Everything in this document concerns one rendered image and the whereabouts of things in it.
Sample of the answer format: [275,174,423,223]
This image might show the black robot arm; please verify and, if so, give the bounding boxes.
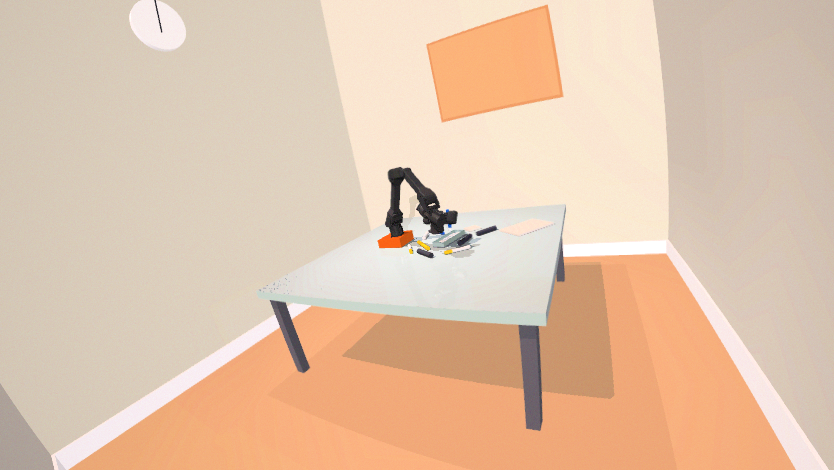
[385,167,447,238]

